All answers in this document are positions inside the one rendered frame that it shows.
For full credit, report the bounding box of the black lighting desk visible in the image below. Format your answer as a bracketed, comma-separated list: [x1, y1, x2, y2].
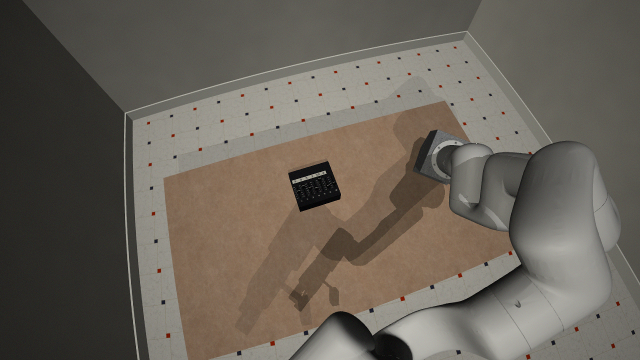
[288, 161, 341, 212]

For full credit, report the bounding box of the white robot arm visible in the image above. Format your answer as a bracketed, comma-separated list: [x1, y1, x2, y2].
[289, 140, 621, 360]

